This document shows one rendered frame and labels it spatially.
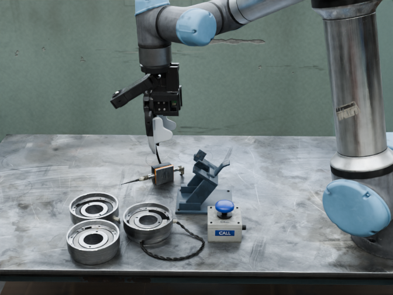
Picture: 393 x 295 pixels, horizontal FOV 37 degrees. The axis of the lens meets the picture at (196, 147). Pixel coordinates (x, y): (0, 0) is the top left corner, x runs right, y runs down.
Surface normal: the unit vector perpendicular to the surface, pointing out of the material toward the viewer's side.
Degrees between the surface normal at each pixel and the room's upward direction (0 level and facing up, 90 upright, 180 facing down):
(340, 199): 97
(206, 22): 86
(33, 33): 90
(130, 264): 0
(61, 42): 90
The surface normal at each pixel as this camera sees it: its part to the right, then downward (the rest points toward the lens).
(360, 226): -0.64, 0.45
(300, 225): 0.00, -0.89
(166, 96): -0.10, 0.40
